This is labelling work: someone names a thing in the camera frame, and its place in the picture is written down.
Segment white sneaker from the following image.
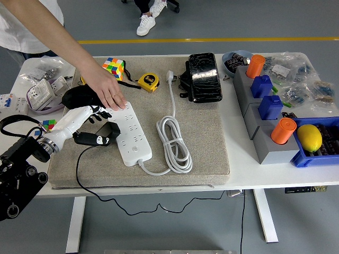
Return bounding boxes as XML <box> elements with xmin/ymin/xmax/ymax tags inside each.
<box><xmin>136</xmin><ymin>14</ymin><xmax>156</xmax><ymax>37</ymax></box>
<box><xmin>149</xmin><ymin>0</ymin><xmax>168</xmax><ymax>19</ymax></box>

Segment dark capacitors row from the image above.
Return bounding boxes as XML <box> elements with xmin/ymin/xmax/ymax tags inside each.
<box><xmin>308</xmin><ymin>124</ymin><xmax>339</xmax><ymax>157</ymax></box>

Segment large colourful puzzle cube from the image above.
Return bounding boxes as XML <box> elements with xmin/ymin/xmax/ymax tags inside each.
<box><xmin>102</xmin><ymin>57</ymin><xmax>125</xmax><ymax>81</ymax></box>

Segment black capacitors heap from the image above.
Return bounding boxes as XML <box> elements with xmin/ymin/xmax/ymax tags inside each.
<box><xmin>225</xmin><ymin>52</ymin><xmax>251</xmax><ymax>74</ymax></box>

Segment hanging black cable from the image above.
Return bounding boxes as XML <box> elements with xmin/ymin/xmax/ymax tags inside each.
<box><xmin>239</xmin><ymin>189</ymin><xmax>246</xmax><ymax>254</ymax></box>

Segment white circuit breaker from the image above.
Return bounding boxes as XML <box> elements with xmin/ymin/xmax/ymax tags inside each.
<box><xmin>0</xmin><ymin>93</ymin><xmax>29</xmax><ymax>122</ymax></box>

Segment black plug adapter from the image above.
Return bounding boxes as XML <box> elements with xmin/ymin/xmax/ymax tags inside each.
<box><xmin>95</xmin><ymin>121</ymin><xmax>121</xmax><ymax>141</ymax></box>

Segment black cloth pouch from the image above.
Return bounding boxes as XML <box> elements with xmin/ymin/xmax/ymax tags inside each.
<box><xmin>61</xmin><ymin>85</ymin><xmax>106</xmax><ymax>111</ymax></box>

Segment orange cylinder peg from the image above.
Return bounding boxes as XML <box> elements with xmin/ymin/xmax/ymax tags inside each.
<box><xmin>270</xmin><ymin>117</ymin><xmax>297</xmax><ymax>146</ymax></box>
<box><xmin>246</xmin><ymin>54</ymin><xmax>266</xmax><ymax>79</ymax></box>

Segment long grey peg block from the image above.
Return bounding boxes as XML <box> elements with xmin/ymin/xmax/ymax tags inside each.
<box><xmin>233</xmin><ymin>65</ymin><xmax>267</xmax><ymax>116</ymax></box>

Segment purple ribbon cable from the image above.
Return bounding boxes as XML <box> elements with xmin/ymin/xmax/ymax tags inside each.
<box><xmin>26</xmin><ymin>78</ymin><xmax>66</xmax><ymax>115</ymax></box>

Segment clear bag of blue resistors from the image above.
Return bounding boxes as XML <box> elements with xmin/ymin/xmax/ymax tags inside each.
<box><xmin>280</xmin><ymin>79</ymin><xmax>316</xmax><ymax>106</ymax></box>

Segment metal bracket under table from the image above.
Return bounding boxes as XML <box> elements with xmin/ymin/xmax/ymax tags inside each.
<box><xmin>226</xmin><ymin>189</ymin><xmax>247</xmax><ymax>198</ymax></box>

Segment white table leg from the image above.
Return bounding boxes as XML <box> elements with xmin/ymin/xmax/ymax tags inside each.
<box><xmin>251</xmin><ymin>189</ymin><xmax>279</xmax><ymax>243</ymax></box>
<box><xmin>65</xmin><ymin>196</ymin><xmax>87</xmax><ymax>254</ymax></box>

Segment black wrist strap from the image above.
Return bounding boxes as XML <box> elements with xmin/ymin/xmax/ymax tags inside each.
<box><xmin>118</xmin><ymin>60</ymin><xmax>142</xmax><ymax>90</ymax></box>

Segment glossy black case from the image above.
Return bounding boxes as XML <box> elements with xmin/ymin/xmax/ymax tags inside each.
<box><xmin>188</xmin><ymin>52</ymin><xmax>223</xmax><ymax>103</ymax></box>

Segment yellow tape measure 5m print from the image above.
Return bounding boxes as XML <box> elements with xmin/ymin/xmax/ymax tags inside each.
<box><xmin>137</xmin><ymin>73</ymin><xmax>160</xmax><ymax>93</ymax></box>

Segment light blue bowl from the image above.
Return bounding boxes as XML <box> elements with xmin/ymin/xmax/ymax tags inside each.
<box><xmin>221</xmin><ymin>50</ymin><xmax>254</xmax><ymax>78</ymax></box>

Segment black table control panel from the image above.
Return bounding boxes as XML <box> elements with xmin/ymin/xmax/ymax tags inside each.
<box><xmin>284</xmin><ymin>186</ymin><xmax>328</xmax><ymax>194</ymax></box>

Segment blue plastic bin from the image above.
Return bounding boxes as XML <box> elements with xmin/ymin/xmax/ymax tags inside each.
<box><xmin>290</xmin><ymin>116</ymin><xmax>339</xmax><ymax>169</ymax></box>

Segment person's right hand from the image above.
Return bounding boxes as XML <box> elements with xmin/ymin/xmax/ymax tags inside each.
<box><xmin>88</xmin><ymin>68</ymin><xmax>128</xmax><ymax>111</ymax></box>

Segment white power strip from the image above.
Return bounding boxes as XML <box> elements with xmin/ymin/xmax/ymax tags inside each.
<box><xmin>105</xmin><ymin>100</ymin><xmax>154</xmax><ymax>167</ymax></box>

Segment large white wall socket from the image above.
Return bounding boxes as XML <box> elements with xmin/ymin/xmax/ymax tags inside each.
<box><xmin>26</xmin><ymin>78</ymin><xmax>56</xmax><ymax>111</ymax></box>

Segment small colourful puzzle cube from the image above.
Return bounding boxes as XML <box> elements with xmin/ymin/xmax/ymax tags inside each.
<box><xmin>37</xmin><ymin>119</ymin><xmax>58</xmax><ymax>133</ymax></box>

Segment blue block peg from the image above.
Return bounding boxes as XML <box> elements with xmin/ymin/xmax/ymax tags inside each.
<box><xmin>251</xmin><ymin>75</ymin><xmax>273</xmax><ymax>98</ymax></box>
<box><xmin>258</xmin><ymin>95</ymin><xmax>283</xmax><ymax>120</ymax></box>

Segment black strap bundle with buckles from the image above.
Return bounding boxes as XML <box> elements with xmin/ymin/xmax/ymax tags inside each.
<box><xmin>179</xmin><ymin>61</ymin><xmax>193</xmax><ymax>101</ymax></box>

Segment seated person's legs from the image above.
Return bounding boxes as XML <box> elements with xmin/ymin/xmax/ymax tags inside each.
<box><xmin>133</xmin><ymin>0</ymin><xmax>159</xmax><ymax>15</ymax></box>

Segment white power cord with plug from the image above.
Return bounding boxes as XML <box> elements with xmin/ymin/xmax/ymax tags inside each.
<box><xmin>137</xmin><ymin>70</ymin><xmax>193</xmax><ymax>176</ymax></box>

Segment grey-brown mat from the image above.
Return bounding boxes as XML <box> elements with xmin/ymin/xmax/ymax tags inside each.
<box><xmin>47</xmin><ymin>56</ymin><xmax>230</xmax><ymax>190</ymax></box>

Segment clear bag of metal parts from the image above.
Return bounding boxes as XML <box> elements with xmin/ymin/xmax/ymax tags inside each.
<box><xmin>22</xmin><ymin>57</ymin><xmax>76</xmax><ymax>80</ymax></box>

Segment thin black adapter cord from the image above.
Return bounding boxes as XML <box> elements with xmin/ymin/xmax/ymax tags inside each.
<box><xmin>76</xmin><ymin>144</ymin><xmax>226</xmax><ymax>216</ymax></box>

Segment clear bag with white label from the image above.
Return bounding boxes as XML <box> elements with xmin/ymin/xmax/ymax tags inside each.
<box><xmin>264</xmin><ymin>52</ymin><xmax>316</xmax><ymax>85</ymax></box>

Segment yellow lemon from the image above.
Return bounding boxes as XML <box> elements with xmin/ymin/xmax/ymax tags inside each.
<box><xmin>296</xmin><ymin>124</ymin><xmax>323</xmax><ymax>153</ymax></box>

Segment clear bag of brown resistors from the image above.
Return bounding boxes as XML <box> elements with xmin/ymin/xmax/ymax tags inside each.
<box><xmin>309</xmin><ymin>79</ymin><xmax>339</xmax><ymax>113</ymax></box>

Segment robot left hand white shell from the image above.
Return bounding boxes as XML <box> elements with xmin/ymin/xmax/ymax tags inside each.
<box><xmin>51</xmin><ymin>104</ymin><xmax>113</xmax><ymax>153</ymax></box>

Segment person's torso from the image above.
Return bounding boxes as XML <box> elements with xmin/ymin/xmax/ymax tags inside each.
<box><xmin>0</xmin><ymin>0</ymin><xmax>65</xmax><ymax>60</ymax></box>

